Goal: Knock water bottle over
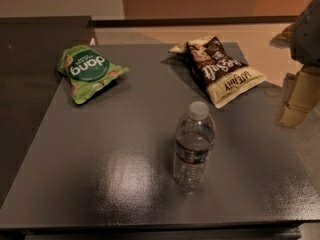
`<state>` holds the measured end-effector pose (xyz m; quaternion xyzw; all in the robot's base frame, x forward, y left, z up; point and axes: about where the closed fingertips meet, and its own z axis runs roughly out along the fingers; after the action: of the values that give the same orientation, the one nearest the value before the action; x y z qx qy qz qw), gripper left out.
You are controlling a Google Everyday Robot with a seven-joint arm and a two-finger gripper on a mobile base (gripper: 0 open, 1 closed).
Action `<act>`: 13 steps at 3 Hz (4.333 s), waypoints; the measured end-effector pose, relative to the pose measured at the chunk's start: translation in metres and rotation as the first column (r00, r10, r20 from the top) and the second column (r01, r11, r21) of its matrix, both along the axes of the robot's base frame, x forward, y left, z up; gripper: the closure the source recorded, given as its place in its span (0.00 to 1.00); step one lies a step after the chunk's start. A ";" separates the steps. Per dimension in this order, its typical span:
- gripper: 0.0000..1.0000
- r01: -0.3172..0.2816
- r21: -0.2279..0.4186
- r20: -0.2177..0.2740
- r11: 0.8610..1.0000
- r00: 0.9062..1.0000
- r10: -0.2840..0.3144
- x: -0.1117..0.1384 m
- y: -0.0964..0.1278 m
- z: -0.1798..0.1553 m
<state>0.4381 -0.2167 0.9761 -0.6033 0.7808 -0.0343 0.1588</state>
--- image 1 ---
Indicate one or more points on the brown white chip bag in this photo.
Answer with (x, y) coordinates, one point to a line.
(223, 77)

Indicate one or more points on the clear plastic water bottle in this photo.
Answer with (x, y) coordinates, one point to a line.
(194, 141)

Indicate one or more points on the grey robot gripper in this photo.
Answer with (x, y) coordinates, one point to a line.
(307, 37)

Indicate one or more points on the green dang snack bag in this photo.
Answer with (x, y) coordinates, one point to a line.
(87, 71)

